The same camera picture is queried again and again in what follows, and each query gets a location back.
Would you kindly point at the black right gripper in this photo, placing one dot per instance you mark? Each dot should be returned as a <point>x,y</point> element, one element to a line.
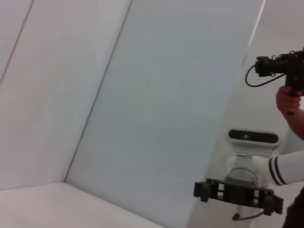
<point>237,193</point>

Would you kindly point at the black hand-held controller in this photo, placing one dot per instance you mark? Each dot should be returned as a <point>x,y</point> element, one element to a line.
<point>292,66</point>

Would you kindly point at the person's forearm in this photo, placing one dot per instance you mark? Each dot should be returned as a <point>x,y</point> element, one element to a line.
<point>298,126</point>

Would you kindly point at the person's hand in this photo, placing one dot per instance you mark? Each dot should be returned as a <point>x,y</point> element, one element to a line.
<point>285,99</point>

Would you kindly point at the person's dark clothing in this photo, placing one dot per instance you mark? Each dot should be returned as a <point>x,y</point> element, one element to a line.
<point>297,213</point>

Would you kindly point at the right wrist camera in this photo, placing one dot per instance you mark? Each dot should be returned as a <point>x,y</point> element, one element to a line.
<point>251,145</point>

